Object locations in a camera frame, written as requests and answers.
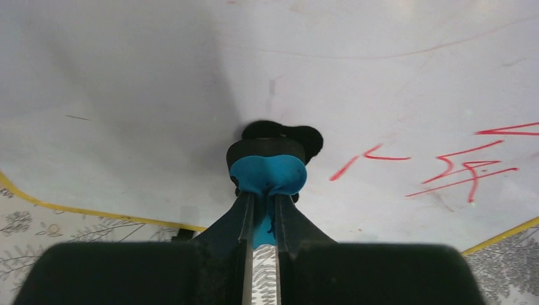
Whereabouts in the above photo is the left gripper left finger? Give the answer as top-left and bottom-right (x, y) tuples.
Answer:
(189, 193), (255, 304)

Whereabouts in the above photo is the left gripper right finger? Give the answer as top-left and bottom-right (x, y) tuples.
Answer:
(274, 194), (336, 304)

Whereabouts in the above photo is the blue black whiteboard eraser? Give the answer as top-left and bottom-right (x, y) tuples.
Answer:
(226, 120), (324, 248)

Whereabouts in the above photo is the white framed whiteboard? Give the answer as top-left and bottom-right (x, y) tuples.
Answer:
(1, 1), (538, 250)

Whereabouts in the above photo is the floral table mat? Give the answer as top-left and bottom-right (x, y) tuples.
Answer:
(1, 186), (538, 304)

